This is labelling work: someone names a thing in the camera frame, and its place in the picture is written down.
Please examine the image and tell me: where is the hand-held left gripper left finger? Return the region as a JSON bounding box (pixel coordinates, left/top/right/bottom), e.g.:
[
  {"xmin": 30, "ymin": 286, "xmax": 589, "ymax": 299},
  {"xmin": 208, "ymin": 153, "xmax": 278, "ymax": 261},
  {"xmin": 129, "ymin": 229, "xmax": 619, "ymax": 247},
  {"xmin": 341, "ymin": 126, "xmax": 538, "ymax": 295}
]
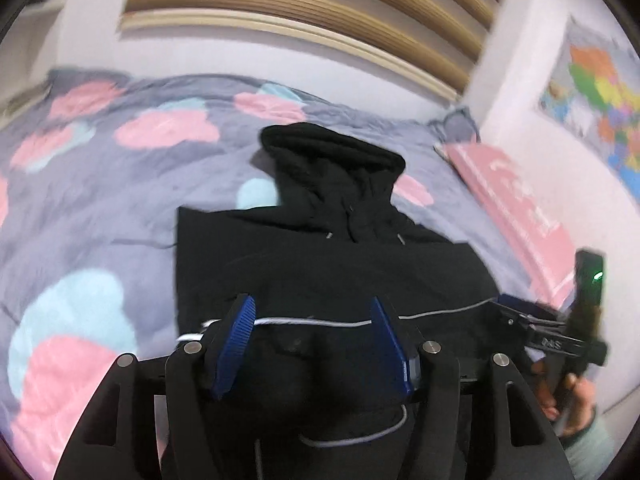
[{"xmin": 52, "ymin": 294, "xmax": 257, "ymax": 480}]

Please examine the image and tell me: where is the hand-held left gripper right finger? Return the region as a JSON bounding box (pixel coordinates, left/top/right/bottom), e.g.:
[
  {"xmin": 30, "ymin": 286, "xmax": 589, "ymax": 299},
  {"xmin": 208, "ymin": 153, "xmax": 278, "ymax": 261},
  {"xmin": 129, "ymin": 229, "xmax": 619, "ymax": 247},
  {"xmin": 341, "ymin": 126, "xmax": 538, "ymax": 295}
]
[{"xmin": 371, "ymin": 296, "xmax": 576, "ymax": 480}]

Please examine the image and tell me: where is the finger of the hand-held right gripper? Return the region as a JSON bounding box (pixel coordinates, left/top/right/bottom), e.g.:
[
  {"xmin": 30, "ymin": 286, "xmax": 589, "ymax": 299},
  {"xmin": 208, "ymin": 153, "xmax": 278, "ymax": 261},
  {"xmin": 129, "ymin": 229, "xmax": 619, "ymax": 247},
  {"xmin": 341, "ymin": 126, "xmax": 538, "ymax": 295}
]
[
  {"xmin": 497, "ymin": 293, "xmax": 568, "ymax": 326},
  {"xmin": 487, "ymin": 300, "xmax": 536, "ymax": 333}
]

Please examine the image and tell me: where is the black hoodie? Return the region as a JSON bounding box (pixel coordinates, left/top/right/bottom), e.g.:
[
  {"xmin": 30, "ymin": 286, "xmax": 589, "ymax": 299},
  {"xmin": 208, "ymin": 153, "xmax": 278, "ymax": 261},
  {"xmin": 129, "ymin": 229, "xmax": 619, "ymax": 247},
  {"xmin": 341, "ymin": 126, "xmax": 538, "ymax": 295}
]
[{"xmin": 174, "ymin": 124, "xmax": 541, "ymax": 480}]

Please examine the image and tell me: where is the person's right forearm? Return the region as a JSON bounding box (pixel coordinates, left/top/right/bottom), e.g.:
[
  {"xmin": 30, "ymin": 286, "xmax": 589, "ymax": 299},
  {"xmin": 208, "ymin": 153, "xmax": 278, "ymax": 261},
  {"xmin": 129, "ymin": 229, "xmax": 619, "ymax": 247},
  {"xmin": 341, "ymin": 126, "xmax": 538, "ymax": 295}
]
[{"xmin": 557, "ymin": 410, "xmax": 623, "ymax": 480}]

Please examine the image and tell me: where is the person's right hand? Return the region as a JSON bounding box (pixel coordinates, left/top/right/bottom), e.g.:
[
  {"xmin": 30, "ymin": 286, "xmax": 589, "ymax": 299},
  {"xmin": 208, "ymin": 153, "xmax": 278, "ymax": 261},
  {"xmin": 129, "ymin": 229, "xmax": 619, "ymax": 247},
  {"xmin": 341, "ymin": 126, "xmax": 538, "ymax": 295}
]
[{"xmin": 530, "ymin": 357, "xmax": 598, "ymax": 436}]

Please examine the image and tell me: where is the pink pillow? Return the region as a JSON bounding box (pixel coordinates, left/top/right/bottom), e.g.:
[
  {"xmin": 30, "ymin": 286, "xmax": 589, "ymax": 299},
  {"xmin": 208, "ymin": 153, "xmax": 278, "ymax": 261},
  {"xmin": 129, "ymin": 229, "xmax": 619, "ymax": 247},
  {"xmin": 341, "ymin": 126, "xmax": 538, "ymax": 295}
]
[{"xmin": 434, "ymin": 141, "xmax": 581, "ymax": 306}]

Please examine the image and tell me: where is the grey pillow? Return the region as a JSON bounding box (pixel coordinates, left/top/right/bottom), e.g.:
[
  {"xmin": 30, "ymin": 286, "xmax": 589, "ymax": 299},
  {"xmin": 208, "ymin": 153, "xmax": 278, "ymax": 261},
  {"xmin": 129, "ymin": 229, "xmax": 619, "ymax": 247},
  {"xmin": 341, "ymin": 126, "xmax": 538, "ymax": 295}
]
[{"xmin": 427, "ymin": 106, "xmax": 483, "ymax": 143}]

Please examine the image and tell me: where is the grey floral blanket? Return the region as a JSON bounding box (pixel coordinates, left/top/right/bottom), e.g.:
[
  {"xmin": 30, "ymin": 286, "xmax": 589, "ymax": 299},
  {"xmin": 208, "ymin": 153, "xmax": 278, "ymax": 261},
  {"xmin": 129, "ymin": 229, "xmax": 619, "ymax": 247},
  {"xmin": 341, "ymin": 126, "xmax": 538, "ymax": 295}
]
[{"xmin": 0, "ymin": 67, "xmax": 546, "ymax": 480}]

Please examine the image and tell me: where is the brown striped window blind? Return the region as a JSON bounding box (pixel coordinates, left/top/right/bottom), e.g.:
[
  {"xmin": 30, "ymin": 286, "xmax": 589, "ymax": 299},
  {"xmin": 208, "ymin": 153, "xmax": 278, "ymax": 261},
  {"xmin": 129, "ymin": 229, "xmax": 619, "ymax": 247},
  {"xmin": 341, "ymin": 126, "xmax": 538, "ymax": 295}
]
[{"xmin": 120, "ymin": 0, "xmax": 516, "ymax": 103}]

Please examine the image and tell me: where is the colourful wall map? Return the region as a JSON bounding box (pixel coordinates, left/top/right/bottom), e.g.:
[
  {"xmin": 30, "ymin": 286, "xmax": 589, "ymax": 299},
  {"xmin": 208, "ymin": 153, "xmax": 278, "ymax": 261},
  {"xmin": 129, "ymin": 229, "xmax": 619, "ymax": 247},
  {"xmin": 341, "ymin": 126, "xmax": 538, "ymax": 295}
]
[{"xmin": 537, "ymin": 17, "xmax": 640, "ymax": 181}]

